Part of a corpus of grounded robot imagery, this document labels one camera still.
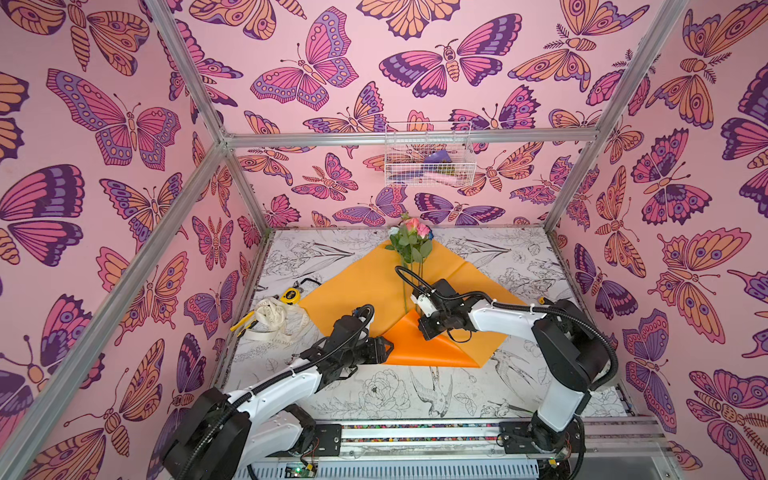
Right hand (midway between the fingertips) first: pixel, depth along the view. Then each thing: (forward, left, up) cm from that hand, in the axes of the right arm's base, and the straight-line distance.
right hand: (420, 323), depth 92 cm
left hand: (-9, +9, +5) cm, 13 cm away
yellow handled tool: (+1, +56, -1) cm, 56 cm away
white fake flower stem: (+36, +8, +3) cm, 37 cm away
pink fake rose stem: (+30, +3, +4) cm, 31 cm away
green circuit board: (-37, +31, -4) cm, 49 cm away
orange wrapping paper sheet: (+16, +12, -1) cm, 20 cm away
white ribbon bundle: (+1, +45, -1) cm, 45 cm away
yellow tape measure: (+10, +42, 0) cm, 44 cm away
